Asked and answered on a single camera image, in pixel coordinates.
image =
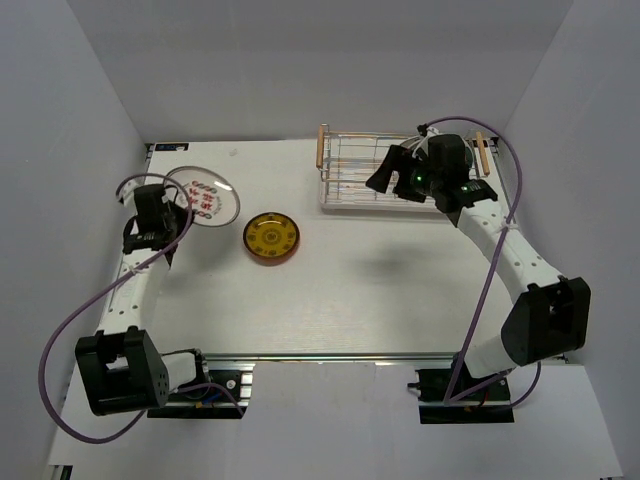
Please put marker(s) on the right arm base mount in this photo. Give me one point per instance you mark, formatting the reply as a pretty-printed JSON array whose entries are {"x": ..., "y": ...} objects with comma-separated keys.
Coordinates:
[{"x": 466, "y": 401}]

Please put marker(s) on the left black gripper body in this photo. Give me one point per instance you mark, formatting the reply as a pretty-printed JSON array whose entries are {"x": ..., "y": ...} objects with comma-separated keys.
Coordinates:
[{"x": 177, "y": 219}]

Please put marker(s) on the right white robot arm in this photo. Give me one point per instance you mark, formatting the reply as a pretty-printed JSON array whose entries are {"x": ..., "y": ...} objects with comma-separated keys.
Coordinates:
[{"x": 550, "y": 311}]

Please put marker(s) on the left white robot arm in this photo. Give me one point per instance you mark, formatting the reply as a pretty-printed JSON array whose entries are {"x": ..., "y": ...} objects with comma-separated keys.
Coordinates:
[{"x": 121, "y": 369}]

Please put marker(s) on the metal wire dish rack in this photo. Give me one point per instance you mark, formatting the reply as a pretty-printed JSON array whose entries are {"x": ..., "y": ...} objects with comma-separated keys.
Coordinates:
[{"x": 345, "y": 160}]

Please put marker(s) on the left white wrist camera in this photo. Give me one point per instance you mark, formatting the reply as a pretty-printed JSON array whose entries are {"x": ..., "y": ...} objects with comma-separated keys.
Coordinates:
[{"x": 125, "y": 192}]

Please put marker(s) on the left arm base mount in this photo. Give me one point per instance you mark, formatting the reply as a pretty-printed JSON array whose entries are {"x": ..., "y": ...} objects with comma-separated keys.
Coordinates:
[{"x": 221, "y": 390}]

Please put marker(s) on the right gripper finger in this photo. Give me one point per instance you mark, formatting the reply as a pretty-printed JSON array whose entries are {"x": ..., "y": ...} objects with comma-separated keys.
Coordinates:
[
  {"x": 399, "y": 159},
  {"x": 380, "y": 179}
]

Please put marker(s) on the white plate red lettering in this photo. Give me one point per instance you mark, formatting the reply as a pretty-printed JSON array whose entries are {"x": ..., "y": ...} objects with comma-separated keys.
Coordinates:
[{"x": 214, "y": 201}]

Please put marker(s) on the white plate green rim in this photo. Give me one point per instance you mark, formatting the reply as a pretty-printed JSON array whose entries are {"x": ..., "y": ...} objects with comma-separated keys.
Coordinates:
[{"x": 469, "y": 154}]

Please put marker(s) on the black label sticker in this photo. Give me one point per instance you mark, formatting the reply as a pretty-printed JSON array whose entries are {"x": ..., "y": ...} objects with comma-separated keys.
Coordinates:
[{"x": 171, "y": 147}]

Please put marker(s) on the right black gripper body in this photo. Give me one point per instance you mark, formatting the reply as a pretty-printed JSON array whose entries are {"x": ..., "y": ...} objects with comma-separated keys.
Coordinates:
[{"x": 422, "y": 181}]

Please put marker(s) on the yellow patterned plate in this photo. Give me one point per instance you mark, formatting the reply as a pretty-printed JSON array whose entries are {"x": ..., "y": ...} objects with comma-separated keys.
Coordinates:
[{"x": 271, "y": 233}]

